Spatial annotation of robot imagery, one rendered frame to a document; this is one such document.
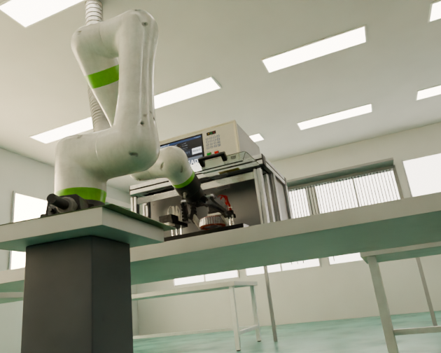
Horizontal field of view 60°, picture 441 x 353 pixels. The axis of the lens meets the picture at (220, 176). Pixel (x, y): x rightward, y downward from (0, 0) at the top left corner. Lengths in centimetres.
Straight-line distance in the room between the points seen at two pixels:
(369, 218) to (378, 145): 710
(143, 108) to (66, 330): 55
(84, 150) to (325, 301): 714
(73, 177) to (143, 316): 842
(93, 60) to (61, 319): 75
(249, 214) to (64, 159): 97
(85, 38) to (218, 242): 75
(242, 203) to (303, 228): 66
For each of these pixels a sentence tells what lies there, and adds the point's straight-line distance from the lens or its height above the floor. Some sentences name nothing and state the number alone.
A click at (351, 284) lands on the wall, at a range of 784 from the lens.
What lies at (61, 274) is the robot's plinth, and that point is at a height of 63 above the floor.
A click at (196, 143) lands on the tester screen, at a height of 126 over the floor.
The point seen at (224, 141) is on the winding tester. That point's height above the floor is 123.
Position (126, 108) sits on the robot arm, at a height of 103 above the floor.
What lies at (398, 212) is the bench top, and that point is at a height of 71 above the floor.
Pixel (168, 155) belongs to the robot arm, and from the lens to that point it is 129.
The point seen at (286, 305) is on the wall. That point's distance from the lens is 804.
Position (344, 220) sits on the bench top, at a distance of 117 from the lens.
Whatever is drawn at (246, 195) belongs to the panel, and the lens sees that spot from 180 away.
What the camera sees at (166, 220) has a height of 90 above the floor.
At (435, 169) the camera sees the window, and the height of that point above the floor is 243.
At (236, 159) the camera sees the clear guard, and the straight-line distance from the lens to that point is 142.
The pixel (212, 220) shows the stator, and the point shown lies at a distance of 150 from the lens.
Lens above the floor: 53
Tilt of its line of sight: 18 degrees up
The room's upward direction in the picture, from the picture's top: 6 degrees counter-clockwise
